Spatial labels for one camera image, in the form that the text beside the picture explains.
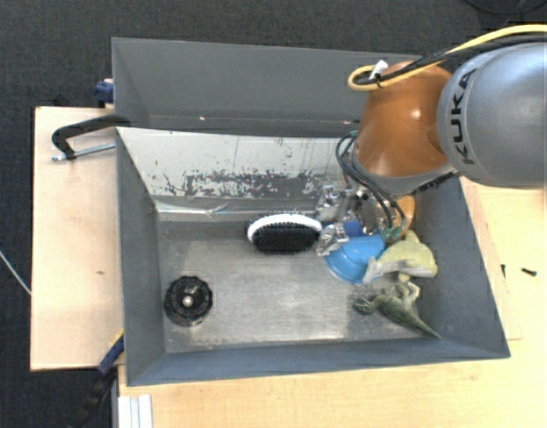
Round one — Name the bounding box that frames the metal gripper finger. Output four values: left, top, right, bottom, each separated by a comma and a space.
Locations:
316, 185, 344, 220
316, 223, 349, 257

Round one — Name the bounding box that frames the pale green toy animal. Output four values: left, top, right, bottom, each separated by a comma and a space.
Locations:
361, 229, 439, 284

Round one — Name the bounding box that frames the green toy dinosaur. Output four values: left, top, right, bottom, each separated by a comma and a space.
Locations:
352, 282, 443, 341

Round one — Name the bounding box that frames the black round knob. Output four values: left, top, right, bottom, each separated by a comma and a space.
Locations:
162, 275, 214, 328

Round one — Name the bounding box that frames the black and white hairbrush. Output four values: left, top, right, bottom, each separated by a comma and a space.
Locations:
245, 211, 323, 256

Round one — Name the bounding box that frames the blue plastic cup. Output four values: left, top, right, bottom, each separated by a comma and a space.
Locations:
324, 220, 386, 285

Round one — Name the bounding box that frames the grey metal bin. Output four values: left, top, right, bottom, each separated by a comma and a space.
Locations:
111, 37, 511, 387

